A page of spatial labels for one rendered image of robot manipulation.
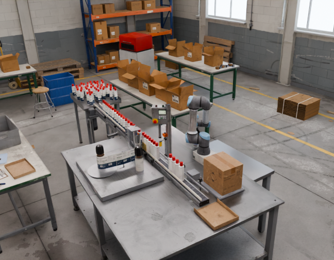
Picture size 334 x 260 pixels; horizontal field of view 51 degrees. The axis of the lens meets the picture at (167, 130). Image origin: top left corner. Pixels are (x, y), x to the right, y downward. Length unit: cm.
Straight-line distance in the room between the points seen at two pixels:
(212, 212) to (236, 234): 79
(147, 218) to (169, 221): 20
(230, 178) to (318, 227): 161
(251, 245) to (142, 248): 136
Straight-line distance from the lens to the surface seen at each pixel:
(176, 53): 865
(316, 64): 884
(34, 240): 448
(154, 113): 368
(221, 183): 330
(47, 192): 420
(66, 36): 1102
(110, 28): 1067
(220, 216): 316
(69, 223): 458
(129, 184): 349
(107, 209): 329
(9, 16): 1057
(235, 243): 382
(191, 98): 365
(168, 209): 322
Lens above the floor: 282
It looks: 25 degrees down
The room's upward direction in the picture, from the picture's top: 2 degrees counter-clockwise
